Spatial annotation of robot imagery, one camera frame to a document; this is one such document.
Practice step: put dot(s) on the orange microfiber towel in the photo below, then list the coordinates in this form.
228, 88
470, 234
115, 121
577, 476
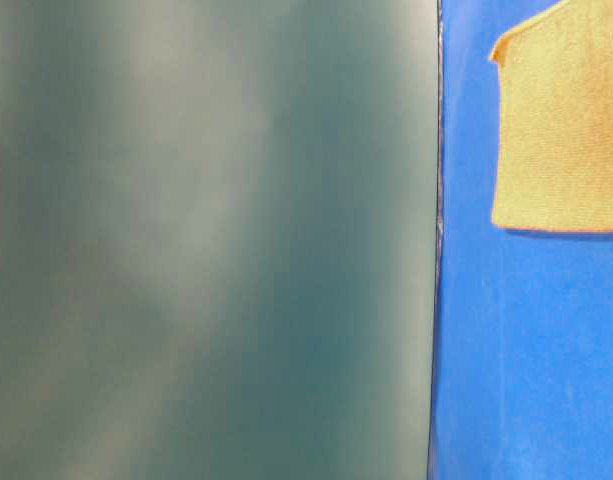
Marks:
555, 163

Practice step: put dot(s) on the blue table cloth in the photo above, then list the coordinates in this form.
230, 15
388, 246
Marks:
523, 336

